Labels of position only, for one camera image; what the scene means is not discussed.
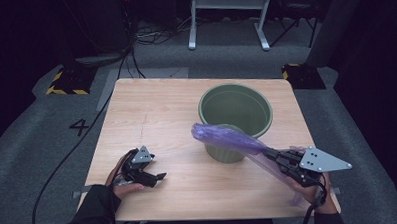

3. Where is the long black floor cable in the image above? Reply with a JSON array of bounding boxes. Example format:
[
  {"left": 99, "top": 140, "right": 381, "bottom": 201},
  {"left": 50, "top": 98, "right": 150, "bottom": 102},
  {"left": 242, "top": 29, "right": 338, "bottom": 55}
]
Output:
[{"left": 25, "top": 47, "right": 141, "bottom": 224}]

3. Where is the person's right hand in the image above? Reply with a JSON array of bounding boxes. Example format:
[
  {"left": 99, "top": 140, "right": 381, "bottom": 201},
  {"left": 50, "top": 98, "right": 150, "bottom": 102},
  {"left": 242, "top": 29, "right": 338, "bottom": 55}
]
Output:
[{"left": 287, "top": 171, "right": 338, "bottom": 217}]

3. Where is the left hand-held gripper cable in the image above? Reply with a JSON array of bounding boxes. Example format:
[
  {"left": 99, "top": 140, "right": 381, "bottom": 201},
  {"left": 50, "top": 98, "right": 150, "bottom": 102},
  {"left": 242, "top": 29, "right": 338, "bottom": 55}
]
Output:
[{"left": 107, "top": 153, "right": 139, "bottom": 224}]

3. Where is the black yellow striped base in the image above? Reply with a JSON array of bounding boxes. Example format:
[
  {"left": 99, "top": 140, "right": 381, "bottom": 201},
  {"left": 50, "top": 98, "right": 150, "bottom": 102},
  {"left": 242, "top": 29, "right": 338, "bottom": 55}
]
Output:
[
  {"left": 281, "top": 62, "right": 328, "bottom": 92},
  {"left": 44, "top": 65, "right": 99, "bottom": 97}
]

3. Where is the purple plastic bag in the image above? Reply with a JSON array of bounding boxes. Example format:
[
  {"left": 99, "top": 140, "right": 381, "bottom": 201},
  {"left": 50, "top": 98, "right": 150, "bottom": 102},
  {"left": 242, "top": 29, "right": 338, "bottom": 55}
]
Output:
[{"left": 190, "top": 118, "right": 313, "bottom": 211}]

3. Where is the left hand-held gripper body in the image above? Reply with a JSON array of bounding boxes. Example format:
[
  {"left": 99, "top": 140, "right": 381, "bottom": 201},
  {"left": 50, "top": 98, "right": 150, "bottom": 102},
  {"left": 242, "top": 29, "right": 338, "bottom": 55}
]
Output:
[{"left": 116, "top": 145, "right": 157, "bottom": 187}]

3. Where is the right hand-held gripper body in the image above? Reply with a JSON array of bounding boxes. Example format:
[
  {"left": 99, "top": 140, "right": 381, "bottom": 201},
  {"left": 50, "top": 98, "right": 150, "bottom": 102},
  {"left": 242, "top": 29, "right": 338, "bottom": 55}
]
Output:
[{"left": 281, "top": 144, "right": 354, "bottom": 189}]

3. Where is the green plastic trash bin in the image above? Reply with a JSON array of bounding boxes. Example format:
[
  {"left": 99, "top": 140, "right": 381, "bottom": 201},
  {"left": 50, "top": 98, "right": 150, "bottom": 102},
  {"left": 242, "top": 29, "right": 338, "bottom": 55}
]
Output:
[{"left": 197, "top": 81, "right": 275, "bottom": 165}]

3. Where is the black tripod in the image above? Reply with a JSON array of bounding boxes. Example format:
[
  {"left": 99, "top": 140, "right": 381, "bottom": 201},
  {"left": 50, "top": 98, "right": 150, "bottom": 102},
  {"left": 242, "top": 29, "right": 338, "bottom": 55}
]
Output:
[{"left": 267, "top": 1, "right": 322, "bottom": 51}]

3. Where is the right hand-held gripper cable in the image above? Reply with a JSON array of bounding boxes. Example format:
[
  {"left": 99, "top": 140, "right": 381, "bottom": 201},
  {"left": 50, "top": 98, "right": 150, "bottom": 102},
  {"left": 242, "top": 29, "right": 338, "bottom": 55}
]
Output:
[{"left": 298, "top": 174, "right": 328, "bottom": 224}]

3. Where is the hand-held gripper cable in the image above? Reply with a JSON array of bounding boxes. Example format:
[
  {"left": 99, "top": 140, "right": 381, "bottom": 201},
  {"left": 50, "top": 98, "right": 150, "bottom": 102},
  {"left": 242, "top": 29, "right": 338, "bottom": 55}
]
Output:
[
  {"left": 298, "top": 174, "right": 328, "bottom": 224},
  {"left": 107, "top": 153, "right": 139, "bottom": 224}
]

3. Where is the tangle of floor cables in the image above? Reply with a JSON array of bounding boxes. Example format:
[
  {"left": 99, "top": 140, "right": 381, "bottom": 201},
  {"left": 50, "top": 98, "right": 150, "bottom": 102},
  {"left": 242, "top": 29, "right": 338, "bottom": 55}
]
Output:
[{"left": 132, "top": 16, "right": 198, "bottom": 47}]

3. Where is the white metal stand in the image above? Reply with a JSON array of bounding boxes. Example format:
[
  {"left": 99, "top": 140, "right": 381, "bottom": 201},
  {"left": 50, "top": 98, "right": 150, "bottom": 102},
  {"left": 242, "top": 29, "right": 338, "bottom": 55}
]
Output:
[{"left": 186, "top": 0, "right": 275, "bottom": 54}]

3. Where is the person's left hand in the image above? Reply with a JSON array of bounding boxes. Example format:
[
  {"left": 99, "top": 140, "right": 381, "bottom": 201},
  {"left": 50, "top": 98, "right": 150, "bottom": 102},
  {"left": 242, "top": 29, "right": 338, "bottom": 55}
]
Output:
[{"left": 104, "top": 153, "right": 146, "bottom": 200}]

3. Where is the grey pillar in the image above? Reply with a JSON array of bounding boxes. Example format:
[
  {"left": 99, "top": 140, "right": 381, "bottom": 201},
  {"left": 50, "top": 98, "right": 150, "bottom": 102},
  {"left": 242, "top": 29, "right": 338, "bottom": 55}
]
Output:
[{"left": 303, "top": 0, "right": 369, "bottom": 69}]

